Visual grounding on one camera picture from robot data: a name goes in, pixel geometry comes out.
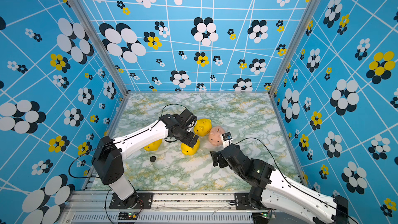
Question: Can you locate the aluminium corner post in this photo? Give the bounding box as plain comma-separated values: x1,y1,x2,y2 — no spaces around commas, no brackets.
268,0,333,97
53,0,130,97

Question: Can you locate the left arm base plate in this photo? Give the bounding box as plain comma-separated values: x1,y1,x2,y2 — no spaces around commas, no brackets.
109,192,154,210

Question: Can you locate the aluminium front rail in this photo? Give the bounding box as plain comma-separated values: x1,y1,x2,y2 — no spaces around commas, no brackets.
57,190,330,224

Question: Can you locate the left aluminium corner post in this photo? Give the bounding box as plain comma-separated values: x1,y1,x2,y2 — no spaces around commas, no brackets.
53,0,130,97

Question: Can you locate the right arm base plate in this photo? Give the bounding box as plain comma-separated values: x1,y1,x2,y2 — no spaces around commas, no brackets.
234,192,269,211

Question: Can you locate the yellow piggy bank front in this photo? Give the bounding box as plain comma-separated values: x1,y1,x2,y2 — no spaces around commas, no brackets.
144,139,163,151

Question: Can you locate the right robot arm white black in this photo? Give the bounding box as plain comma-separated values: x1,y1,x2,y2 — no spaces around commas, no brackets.
210,144,355,224

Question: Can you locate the right aluminium corner post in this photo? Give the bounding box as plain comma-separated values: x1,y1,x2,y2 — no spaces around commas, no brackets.
268,0,333,97

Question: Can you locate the yellow piggy bank back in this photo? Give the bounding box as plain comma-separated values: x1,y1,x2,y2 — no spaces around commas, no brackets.
193,118,212,137

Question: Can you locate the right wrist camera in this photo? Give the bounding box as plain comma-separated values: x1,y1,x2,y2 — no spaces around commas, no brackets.
220,132,233,148

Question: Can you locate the yellow piggy bank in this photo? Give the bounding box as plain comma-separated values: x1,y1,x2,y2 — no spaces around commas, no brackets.
180,141,200,156
144,139,163,151
193,118,212,137

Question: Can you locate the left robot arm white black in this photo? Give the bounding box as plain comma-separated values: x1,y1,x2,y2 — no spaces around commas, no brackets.
92,109,199,209

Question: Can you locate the pink piggy bank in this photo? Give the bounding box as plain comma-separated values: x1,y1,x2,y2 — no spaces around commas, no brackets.
208,126,225,146

